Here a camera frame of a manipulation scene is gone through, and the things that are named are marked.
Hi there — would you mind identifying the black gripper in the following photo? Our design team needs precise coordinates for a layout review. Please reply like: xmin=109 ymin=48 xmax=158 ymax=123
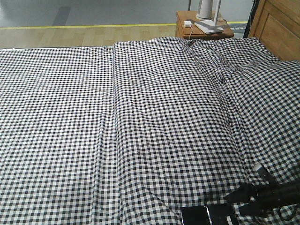
xmin=225 ymin=180 xmax=300 ymax=216

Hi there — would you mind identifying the black pink smartphone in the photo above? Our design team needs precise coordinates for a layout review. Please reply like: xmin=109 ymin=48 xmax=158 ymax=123
xmin=181 ymin=203 xmax=238 ymax=225

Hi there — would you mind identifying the black white checkered quilt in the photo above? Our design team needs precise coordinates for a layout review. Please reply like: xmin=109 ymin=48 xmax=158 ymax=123
xmin=112 ymin=37 xmax=300 ymax=225

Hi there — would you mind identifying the wooden headboard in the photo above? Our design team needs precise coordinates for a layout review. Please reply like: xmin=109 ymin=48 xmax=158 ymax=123
xmin=248 ymin=0 xmax=300 ymax=60

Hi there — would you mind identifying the white charger adapter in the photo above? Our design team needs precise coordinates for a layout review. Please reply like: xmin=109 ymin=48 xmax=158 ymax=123
xmin=184 ymin=21 xmax=192 ymax=28

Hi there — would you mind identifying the wooden nightstand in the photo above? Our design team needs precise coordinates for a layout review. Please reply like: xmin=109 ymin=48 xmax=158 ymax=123
xmin=175 ymin=11 xmax=234 ymax=40

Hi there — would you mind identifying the white cylindrical appliance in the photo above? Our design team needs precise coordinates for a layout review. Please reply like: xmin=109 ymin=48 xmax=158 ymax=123
xmin=196 ymin=0 xmax=213 ymax=20

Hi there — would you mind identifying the black white checkered bedsheet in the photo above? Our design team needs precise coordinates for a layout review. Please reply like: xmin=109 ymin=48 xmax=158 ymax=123
xmin=0 ymin=47 xmax=120 ymax=225

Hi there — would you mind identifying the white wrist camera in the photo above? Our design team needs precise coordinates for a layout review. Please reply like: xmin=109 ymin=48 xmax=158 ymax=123
xmin=254 ymin=164 xmax=264 ymax=173

